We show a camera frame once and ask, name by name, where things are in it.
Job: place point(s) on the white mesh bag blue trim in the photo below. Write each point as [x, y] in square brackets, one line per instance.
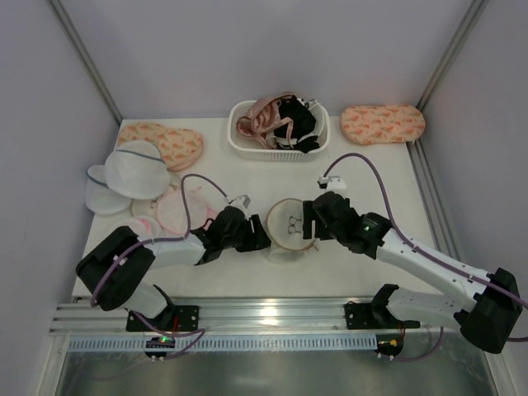
[136, 170]

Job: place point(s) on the beige round laundry bag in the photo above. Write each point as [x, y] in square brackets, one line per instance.
[284, 227]

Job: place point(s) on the black bra in basket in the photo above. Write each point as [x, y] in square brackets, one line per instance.
[302, 137]

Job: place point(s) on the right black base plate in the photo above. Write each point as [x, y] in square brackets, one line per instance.
[370, 316]

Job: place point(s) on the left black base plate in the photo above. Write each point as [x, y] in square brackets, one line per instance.
[177, 318]

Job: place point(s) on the pink mesh bag front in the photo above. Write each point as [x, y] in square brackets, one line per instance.
[145, 227]

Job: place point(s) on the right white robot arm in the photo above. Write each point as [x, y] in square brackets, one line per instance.
[484, 307]

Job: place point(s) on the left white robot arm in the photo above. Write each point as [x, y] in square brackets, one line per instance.
[114, 270]

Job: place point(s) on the beige bag under pile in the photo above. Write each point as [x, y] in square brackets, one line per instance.
[150, 207]

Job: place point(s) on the peach patterned bag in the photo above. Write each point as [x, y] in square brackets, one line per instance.
[382, 124]
[179, 148]

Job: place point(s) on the peach patterned bag right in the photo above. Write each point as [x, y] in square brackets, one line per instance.
[382, 124]

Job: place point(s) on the white slotted cable duct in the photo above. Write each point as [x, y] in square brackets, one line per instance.
[225, 343]

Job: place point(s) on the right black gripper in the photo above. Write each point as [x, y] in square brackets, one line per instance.
[315, 220]

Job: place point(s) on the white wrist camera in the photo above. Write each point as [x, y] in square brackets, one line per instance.
[241, 203]
[332, 183]

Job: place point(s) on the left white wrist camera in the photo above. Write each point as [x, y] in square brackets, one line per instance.
[241, 203]

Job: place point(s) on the white plastic basket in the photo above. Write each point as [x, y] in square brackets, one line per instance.
[250, 149]

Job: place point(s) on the white mesh bag lower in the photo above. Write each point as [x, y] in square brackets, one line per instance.
[99, 198]

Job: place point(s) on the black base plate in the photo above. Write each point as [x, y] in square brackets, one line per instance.
[177, 318]
[370, 316]

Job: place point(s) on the pink satin bra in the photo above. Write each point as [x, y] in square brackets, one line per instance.
[263, 118]

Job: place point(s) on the pink trimmed mesh bag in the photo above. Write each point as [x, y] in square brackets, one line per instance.
[171, 213]

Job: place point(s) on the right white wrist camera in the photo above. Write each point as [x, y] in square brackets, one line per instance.
[332, 183]

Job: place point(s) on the peach patterned bag left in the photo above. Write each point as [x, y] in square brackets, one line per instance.
[179, 148]

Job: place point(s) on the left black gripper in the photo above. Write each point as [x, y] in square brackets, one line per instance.
[251, 233]

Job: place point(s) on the aluminium mounting rail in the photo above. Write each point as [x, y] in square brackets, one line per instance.
[219, 315]

